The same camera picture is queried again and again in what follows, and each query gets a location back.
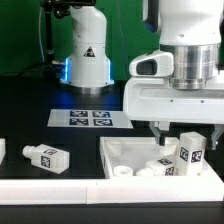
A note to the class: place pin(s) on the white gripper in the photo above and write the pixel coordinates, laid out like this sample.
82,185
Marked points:
149,97

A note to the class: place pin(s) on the white square tabletop part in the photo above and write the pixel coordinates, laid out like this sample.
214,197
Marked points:
124,156

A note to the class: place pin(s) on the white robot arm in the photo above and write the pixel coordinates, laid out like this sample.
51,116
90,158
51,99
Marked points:
181,82

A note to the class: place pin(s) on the white U-shaped obstacle fence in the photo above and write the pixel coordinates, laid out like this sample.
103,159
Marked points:
207,187

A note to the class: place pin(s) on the white AprilTag sheet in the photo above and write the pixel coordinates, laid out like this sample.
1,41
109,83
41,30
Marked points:
88,119

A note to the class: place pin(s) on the white block left edge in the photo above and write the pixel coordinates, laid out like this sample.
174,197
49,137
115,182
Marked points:
2,149

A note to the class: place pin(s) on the black camera stand pole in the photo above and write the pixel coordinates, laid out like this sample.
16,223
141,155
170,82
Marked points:
60,8

